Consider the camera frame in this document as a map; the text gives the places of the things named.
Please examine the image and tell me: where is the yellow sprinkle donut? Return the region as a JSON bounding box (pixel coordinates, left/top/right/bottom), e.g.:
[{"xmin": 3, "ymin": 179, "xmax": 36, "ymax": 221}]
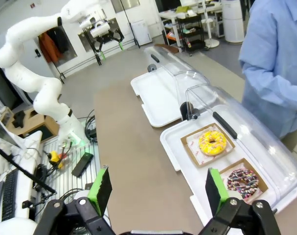
[{"xmin": 198, "ymin": 130, "xmax": 228, "ymax": 157}]

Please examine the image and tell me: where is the white plastic display tray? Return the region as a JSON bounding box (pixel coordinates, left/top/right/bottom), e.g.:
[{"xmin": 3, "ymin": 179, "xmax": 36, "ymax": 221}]
[
  {"xmin": 160, "ymin": 122, "xmax": 297, "ymax": 227},
  {"xmin": 130, "ymin": 68, "xmax": 195, "ymax": 128}
]

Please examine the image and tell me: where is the black computer keyboard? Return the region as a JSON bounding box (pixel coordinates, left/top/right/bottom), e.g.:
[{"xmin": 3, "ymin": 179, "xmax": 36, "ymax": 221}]
[{"xmin": 0, "ymin": 168, "xmax": 19, "ymax": 222}]

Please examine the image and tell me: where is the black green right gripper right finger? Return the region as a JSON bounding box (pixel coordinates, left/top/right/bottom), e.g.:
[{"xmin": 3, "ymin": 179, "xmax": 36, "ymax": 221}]
[{"xmin": 199, "ymin": 167, "xmax": 282, "ymax": 235}]

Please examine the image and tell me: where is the chocolate donut with colourful sprinkles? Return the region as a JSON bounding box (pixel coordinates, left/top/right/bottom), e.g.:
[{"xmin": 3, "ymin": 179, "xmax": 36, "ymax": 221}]
[{"xmin": 226, "ymin": 168, "xmax": 260, "ymax": 199}]

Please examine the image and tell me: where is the yellow emergency stop button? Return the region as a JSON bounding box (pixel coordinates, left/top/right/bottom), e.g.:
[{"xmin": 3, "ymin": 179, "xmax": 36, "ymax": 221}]
[{"xmin": 48, "ymin": 151, "xmax": 65, "ymax": 169}]

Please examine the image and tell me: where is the person's left forearm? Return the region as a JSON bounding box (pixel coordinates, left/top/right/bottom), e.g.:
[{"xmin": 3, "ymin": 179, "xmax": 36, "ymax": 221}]
[{"xmin": 238, "ymin": 57, "xmax": 297, "ymax": 114}]

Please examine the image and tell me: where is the clear plastic display cover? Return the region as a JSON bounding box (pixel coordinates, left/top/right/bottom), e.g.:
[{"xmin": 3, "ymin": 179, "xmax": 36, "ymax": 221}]
[
  {"xmin": 143, "ymin": 46, "xmax": 210, "ymax": 108},
  {"xmin": 180, "ymin": 83, "xmax": 297, "ymax": 214}
]

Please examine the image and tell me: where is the black cable bundle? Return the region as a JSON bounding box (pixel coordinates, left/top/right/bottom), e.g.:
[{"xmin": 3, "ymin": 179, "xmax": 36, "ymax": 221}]
[{"xmin": 83, "ymin": 109, "xmax": 98, "ymax": 145}]

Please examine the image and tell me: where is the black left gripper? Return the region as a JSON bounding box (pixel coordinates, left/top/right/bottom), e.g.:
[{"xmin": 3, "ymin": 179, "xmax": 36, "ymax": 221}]
[{"xmin": 94, "ymin": 29, "xmax": 126, "ymax": 61}]

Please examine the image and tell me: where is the person in blue shirt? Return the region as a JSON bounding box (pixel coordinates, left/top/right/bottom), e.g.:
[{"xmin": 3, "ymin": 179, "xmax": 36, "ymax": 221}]
[{"xmin": 238, "ymin": 0, "xmax": 297, "ymax": 153}]

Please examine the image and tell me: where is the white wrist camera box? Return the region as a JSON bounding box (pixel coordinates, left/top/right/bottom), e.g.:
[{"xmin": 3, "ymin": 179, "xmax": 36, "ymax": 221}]
[{"xmin": 89, "ymin": 21, "xmax": 110, "ymax": 37}]

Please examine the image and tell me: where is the flat black box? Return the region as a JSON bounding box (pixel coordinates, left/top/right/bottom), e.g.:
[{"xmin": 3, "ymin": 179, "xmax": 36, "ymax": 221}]
[{"xmin": 71, "ymin": 151, "xmax": 94, "ymax": 177}]

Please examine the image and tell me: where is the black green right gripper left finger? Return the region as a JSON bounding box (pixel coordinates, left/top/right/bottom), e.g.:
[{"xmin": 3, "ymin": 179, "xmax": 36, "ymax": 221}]
[{"xmin": 32, "ymin": 166, "xmax": 116, "ymax": 235}]

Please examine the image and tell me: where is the cardboard box with black foam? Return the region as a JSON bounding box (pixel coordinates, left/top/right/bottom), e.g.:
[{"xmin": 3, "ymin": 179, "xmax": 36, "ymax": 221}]
[{"xmin": 6, "ymin": 107, "xmax": 60, "ymax": 143}]

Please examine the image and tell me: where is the white printed paper liner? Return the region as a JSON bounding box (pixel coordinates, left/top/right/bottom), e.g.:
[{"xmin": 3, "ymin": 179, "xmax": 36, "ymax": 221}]
[
  {"xmin": 220, "ymin": 166, "xmax": 264, "ymax": 203},
  {"xmin": 186, "ymin": 124, "xmax": 231, "ymax": 165}
]

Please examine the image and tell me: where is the orange jacket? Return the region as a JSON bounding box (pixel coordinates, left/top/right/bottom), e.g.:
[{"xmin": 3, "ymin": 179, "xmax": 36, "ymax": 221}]
[{"xmin": 38, "ymin": 33, "xmax": 64, "ymax": 63}]

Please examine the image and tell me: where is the black shelf trolley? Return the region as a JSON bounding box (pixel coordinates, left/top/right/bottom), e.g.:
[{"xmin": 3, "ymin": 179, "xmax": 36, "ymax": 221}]
[{"xmin": 177, "ymin": 14, "xmax": 210, "ymax": 52}]

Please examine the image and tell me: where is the white box appliance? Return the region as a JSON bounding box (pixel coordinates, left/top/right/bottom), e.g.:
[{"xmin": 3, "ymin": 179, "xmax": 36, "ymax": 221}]
[{"xmin": 130, "ymin": 20, "xmax": 153, "ymax": 46}]

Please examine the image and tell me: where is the white cylindrical air purifier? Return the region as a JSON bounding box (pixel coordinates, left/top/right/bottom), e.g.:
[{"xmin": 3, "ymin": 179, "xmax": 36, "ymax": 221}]
[{"xmin": 221, "ymin": 0, "xmax": 245, "ymax": 44}]

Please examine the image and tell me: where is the black boom rod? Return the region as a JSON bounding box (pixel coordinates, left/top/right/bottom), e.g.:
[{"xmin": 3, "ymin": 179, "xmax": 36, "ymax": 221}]
[{"xmin": 0, "ymin": 141, "xmax": 57, "ymax": 194}]

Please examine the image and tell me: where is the brown cardboard donut tray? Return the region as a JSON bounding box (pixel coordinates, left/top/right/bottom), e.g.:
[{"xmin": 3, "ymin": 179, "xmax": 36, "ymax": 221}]
[
  {"xmin": 180, "ymin": 123, "xmax": 236, "ymax": 168},
  {"xmin": 218, "ymin": 158, "xmax": 269, "ymax": 204}
]

